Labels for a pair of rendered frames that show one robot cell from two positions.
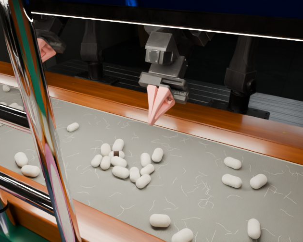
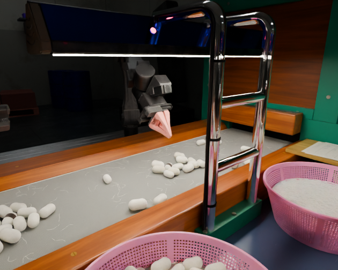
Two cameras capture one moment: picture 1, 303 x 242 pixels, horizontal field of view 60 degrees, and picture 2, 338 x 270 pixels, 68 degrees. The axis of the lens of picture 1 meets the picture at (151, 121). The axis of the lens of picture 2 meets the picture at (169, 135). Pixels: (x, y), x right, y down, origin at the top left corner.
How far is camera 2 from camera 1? 0.69 m
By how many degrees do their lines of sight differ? 62
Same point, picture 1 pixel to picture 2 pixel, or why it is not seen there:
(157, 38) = (161, 79)
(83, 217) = (230, 177)
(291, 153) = (203, 131)
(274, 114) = not seen: hidden behind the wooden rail
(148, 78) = (154, 109)
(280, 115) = not seen: hidden behind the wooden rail
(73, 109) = (65, 179)
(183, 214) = not seen: hidden behind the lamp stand
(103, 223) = (237, 172)
